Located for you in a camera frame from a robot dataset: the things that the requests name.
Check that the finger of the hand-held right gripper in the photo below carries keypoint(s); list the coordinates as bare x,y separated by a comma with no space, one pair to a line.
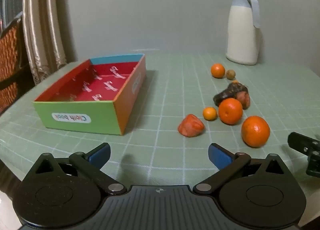
300,143

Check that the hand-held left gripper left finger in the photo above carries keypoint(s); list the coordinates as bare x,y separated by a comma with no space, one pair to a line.
100,156

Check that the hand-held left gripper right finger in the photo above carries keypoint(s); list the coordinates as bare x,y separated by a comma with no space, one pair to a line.
220,156

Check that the small orange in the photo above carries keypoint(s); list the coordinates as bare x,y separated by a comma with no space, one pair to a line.
209,113

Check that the colourful cardboard box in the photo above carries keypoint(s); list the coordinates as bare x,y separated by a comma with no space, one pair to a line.
75,117

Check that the dark brown wrinkled fruit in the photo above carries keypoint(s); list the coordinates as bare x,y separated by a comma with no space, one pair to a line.
228,92

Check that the medium orange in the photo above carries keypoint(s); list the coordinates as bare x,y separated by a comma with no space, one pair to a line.
218,70

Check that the red-orange soft fruit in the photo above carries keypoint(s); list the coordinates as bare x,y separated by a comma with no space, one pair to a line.
191,126

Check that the large orange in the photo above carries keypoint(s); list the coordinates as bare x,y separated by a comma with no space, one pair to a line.
230,110
255,131

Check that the reddish brown fruit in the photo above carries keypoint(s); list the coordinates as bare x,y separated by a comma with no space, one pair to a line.
244,100

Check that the small brown round fruit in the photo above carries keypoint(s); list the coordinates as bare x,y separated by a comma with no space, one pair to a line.
230,74

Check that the green grid table mat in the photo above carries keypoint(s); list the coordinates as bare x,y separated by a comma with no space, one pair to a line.
162,90

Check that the white thermos jug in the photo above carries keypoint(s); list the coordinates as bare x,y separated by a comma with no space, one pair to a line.
242,37

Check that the wooden wicker armchair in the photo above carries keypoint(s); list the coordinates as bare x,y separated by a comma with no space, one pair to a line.
11,52

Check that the beige satin curtain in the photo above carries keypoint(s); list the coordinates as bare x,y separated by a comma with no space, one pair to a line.
42,25

